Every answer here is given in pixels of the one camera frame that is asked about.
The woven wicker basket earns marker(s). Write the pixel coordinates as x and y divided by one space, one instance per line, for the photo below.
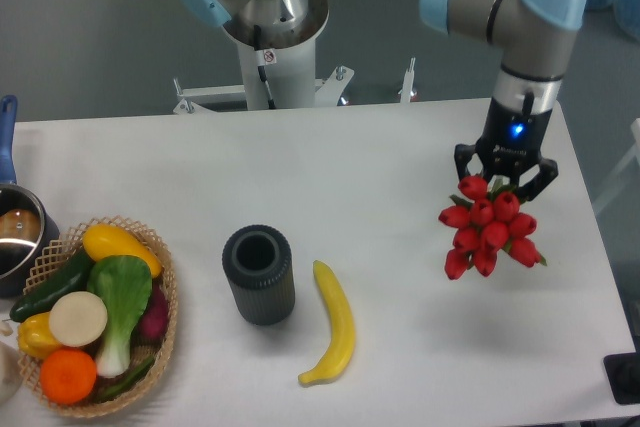
151 344

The blue handled saucepan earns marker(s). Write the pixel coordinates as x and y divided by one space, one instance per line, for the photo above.
26 227

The green bok choy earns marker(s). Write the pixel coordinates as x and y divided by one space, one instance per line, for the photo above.
124 285

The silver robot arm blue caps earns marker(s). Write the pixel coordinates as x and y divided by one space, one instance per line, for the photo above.
536 38

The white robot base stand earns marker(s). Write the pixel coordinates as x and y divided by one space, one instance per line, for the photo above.
276 46

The white round object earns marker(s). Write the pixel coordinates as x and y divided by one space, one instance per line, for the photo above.
11 379

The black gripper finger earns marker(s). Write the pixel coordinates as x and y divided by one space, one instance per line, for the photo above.
463 155
547 173

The cream round radish slice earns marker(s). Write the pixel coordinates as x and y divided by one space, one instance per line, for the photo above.
78 319

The black device at table edge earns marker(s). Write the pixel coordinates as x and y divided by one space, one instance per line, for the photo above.
622 372

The red tulip bouquet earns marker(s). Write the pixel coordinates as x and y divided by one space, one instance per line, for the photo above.
487 219

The purple sweet potato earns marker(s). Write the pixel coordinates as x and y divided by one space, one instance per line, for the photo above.
154 322

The yellow squash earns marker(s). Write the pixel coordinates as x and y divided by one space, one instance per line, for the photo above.
104 240

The yellow banana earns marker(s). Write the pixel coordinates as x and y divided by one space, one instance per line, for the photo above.
341 347

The garlic clove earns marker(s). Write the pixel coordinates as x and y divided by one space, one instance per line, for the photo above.
6 329

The dark grey ribbed vase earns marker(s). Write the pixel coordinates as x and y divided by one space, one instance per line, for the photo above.
257 262

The green chili pepper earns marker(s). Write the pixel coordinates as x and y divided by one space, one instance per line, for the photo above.
126 383

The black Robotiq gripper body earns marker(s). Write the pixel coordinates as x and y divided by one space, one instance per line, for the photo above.
510 144

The orange fruit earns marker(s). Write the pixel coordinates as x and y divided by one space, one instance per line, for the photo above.
67 376

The green cucumber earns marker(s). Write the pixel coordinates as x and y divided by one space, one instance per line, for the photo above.
70 277

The yellow bell pepper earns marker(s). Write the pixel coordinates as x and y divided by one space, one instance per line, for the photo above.
35 338

